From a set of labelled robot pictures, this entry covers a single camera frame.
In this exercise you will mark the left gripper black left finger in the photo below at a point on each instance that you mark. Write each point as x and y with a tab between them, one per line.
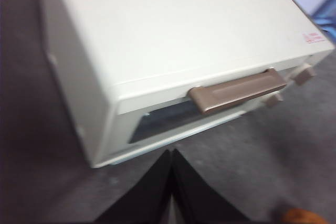
147	200

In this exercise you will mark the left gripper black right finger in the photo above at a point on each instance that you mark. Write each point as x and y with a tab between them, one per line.
197	200

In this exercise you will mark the glass-windowed oven door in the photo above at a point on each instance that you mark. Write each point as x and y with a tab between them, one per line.
157	99

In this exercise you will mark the cream Toshiba toaster oven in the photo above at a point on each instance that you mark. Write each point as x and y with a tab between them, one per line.
170	24

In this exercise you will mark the orange corn cob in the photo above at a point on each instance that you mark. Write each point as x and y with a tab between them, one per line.
304	218

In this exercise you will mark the temperature knob with beige grip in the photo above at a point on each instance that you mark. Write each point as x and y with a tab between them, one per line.
302	74

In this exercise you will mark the red warning sticker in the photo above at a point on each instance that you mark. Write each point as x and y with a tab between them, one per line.
313	37

